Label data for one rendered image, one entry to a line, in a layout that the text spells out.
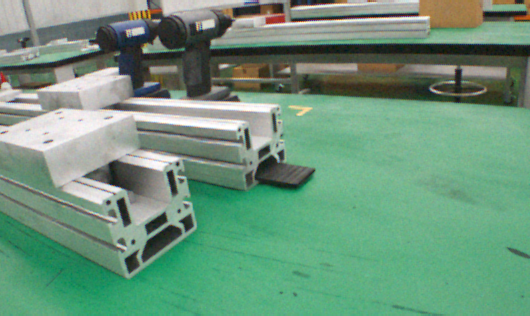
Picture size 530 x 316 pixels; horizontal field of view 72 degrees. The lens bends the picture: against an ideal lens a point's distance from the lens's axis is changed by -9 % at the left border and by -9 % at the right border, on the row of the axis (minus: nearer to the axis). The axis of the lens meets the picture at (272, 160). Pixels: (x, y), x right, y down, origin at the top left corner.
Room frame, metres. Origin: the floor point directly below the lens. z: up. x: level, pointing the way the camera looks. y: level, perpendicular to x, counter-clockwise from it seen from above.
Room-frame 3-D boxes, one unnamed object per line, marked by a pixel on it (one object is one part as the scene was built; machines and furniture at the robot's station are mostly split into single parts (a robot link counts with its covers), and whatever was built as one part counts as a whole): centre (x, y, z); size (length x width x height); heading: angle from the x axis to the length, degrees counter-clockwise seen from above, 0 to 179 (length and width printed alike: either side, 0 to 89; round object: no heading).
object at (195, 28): (0.78, 0.10, 0.89); 0.20 x 0.08 x 0.22; 146
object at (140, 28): (0.94, 0.27, 0.89); 0.20 x 0.08 x 0.22; 146
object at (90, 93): (0.72, 0.33, 0.87); 0.16 x 0.11 x 0.07; 54
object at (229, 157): (0.72, 0.33, 0.82); 0.80 x 0.10 x 0.09; 54
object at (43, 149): (0.42, 0.24, 0.87); 0.16 x 0.11 x 0.07; 54
